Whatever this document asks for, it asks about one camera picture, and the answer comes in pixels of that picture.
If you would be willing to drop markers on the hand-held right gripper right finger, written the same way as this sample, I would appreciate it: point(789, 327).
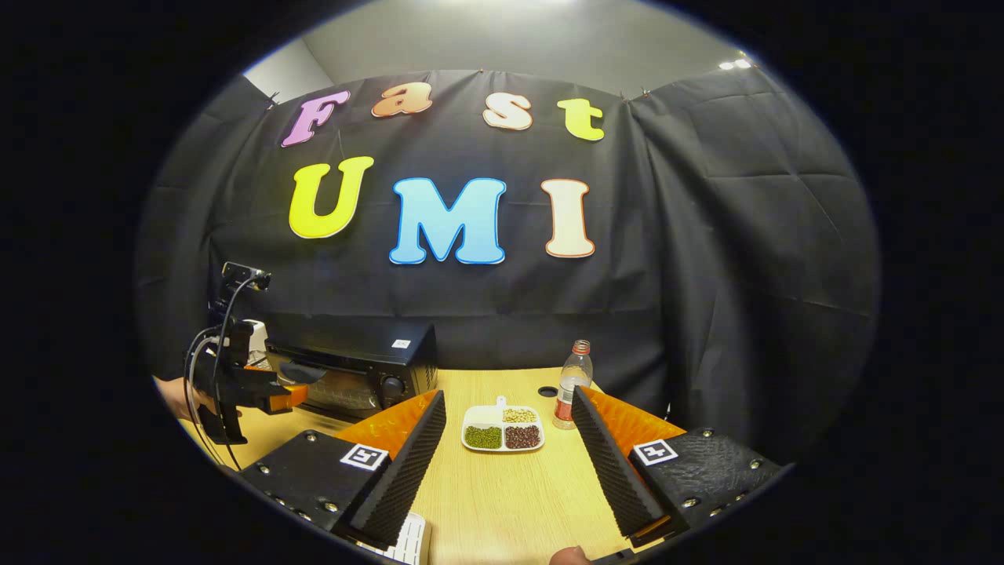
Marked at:
point(613, 471)

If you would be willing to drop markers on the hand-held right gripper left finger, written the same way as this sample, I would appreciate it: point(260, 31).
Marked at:
point(400, 479)

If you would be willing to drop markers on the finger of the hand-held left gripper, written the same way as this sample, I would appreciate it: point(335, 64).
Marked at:
point(286, 388)

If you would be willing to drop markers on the black electric oven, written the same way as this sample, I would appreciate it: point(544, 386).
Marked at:
point(369, 361)

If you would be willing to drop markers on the white toaster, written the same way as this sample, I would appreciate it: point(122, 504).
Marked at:
point(257, 341)

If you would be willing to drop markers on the white slotted tray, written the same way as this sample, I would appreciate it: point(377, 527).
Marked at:
point(404, 541)

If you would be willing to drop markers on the clear bottle with red label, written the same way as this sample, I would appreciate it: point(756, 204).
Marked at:
point(571, 388)

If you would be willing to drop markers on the pinkish brown rounded object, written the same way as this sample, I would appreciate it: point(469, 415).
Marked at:
point(569, 557)

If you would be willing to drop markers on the white divided plate of beans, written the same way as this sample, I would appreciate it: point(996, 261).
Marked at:
point(502, 428)

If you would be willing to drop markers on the black backdrop cloth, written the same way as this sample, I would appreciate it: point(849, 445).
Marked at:
point(706, 235)

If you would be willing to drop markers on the small ceiling light panel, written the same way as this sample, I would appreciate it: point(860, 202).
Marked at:
point(736, 64)

